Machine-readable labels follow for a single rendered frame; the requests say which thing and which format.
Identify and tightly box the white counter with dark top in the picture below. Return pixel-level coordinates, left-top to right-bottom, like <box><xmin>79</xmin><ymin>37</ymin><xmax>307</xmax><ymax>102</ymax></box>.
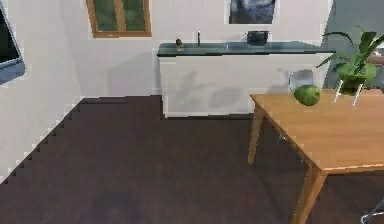
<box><xmin>157</xmin><ymin>41</ymin><xmax>336</xmax><ymax>119</ymax></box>

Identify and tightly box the black toaster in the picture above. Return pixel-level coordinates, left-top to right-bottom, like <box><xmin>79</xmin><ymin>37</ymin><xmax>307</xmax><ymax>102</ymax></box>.
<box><xmin>246</xmin><ymin>30</ymin><xmax>270</xmax><ymax>46</ymax></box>

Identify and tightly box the green round fruit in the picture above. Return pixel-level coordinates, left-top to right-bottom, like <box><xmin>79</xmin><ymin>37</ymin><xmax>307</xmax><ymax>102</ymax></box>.
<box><xmin>293</xmin><ymin>84</ymin><xmax>322</xmax><ymax>107</ymax></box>

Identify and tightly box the dark blue framed picture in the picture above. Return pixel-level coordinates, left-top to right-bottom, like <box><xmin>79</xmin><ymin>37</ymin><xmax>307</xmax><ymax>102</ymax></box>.
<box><xmin>228</xmin><ymin>0</ymin><xmax>277</xmax><ymax>25</ymax></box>

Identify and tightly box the wooden framed window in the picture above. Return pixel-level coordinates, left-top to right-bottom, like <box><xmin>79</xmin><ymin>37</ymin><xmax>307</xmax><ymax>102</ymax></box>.
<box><xmin>85</xmin><ymin>0</ymin><xmax>153</xmax><ymax>38</ymax></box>

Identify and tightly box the wooden dining table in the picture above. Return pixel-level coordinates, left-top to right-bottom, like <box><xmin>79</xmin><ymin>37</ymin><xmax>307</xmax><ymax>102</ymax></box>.
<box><xmin>247</xmin><ymin>88</ymin><xmax>384</xmax><ymax>224</ymax></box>

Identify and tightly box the green house plant in pot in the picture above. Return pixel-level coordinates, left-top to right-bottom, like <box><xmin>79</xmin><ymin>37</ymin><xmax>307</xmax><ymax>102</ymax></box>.
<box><xmin>316</xmin><ymin>27</ymin><xmax>384</xmax><ymax>107</ymax></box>

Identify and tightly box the grey framed television set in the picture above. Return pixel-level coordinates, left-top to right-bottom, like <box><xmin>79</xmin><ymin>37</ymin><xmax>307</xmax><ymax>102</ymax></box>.
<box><xmin>0</xmin><ymin>3</ymin><xmax>27</xmax><ymax>86</ymax></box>

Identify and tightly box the metal chair frame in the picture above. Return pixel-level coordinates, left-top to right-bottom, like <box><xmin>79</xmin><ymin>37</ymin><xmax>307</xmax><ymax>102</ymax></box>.
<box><xmin>360</xmin><ymin>197</ymin><xmax>384</xmax><ymax>224</ymax></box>

